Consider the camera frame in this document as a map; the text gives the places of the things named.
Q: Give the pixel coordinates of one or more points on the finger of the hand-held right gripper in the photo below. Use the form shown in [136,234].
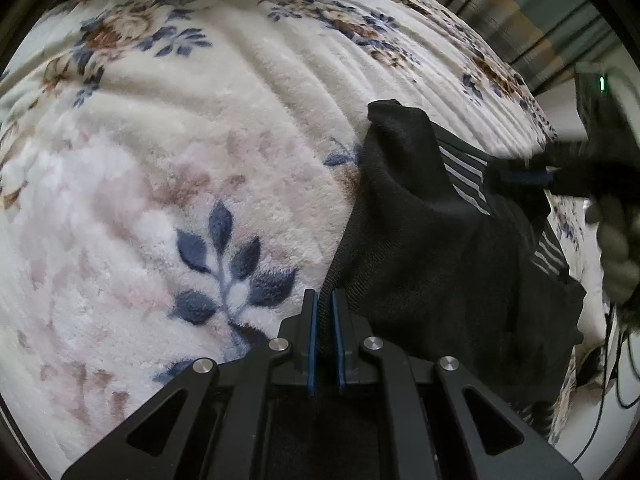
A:
[555,152]
[525,177]

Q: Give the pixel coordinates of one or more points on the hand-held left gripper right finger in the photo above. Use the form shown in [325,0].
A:
[339,340]

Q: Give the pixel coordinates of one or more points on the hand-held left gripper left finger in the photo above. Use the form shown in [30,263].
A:
[312,340]

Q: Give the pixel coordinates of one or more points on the black garment with striped trim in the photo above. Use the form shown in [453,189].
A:
[425,260]

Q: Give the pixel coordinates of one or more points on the person's right hand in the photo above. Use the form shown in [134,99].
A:
[617,250]

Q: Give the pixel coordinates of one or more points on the striped curtain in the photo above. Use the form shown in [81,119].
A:
[525,15]

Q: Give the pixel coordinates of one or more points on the floral fleece blanket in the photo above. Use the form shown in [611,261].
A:
[175,160]

